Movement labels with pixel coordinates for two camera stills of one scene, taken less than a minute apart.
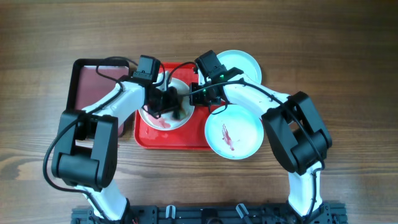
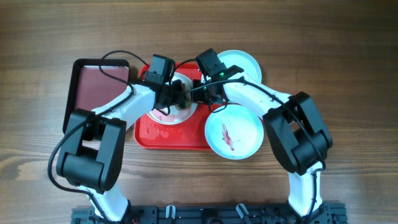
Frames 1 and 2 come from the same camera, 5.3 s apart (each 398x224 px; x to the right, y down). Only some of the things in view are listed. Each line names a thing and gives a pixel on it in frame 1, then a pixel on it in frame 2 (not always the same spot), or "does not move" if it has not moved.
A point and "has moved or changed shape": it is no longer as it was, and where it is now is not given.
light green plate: (238, 59) does not move
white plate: (170, 121) has moved or changed shape
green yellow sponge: (182, 114) -> (188, 103)
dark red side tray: (91, 78) does not move
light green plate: (234, 133) does not move
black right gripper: (198, 99) does not move
